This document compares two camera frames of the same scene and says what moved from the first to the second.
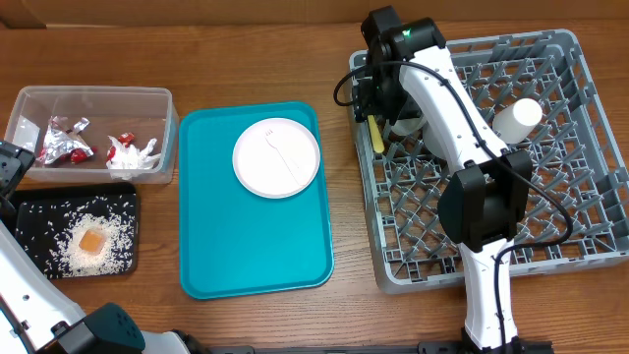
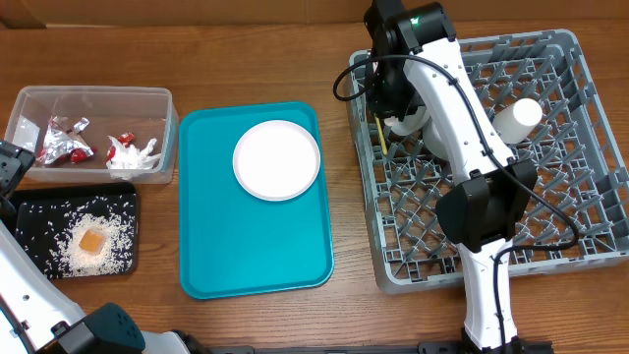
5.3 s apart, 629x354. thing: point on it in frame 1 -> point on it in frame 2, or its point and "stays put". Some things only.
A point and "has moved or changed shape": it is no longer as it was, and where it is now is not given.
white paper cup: x=515 y=123 stays put
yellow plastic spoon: x=376 y=139 has moved or changed shape
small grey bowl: x=433 y=141 stays put
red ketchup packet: x=125 y=139 stays put
